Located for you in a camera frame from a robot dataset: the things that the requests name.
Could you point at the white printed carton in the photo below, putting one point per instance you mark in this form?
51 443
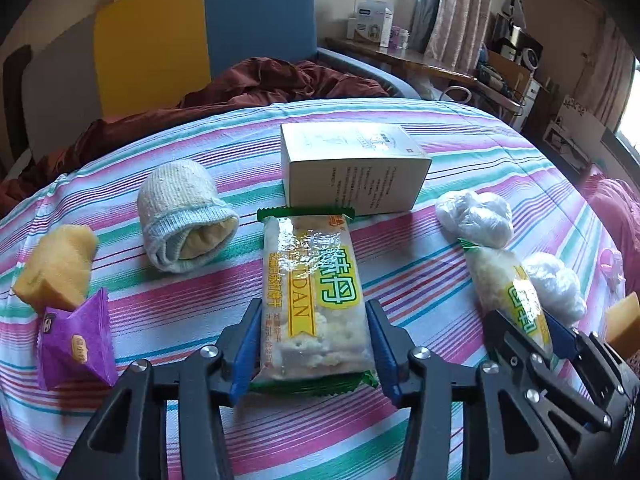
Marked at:
375 10
367 32

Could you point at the black appliance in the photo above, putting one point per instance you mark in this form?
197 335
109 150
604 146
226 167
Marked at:
520 45

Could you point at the striped bed sheet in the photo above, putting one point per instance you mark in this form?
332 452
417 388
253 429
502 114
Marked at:
200 135

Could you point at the yellow sponge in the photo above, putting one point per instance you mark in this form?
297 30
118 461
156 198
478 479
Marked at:
625 322
55 265

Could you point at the cardboard box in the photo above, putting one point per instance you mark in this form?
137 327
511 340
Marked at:
505 67

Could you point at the wooden desk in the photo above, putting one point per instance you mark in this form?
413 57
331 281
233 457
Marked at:
425 62

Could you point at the grey yellow blue sofa back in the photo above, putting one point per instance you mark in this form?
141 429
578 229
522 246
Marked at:
150 50

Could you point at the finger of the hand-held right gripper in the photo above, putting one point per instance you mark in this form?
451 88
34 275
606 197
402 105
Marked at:
559 335
515 345

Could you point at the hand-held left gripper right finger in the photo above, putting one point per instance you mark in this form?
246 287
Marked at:
382 355

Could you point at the maroon blanket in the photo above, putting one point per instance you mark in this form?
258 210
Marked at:
260 85

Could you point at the white flat carton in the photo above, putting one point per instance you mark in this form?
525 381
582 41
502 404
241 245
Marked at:
575 130

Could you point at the white green carton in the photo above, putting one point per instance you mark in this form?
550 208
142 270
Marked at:
350 180

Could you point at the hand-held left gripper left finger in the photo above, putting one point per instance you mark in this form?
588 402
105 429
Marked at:
245 347

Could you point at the white sock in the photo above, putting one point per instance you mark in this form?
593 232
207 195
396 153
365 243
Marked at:
175 195

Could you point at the blue grey sofa armrest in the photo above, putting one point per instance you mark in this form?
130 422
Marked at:
360 67

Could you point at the purple snack packet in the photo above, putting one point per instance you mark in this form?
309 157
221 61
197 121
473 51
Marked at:
75 345

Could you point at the white plastic bag ball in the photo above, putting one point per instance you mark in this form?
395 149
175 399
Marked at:
555 280
475 217

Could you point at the pink curtain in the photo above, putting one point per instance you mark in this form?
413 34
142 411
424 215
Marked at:
460 20
607 70

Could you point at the pink quilt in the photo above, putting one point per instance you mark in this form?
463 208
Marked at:
620 210

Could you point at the cracker packet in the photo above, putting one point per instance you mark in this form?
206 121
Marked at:
500 280
310 285

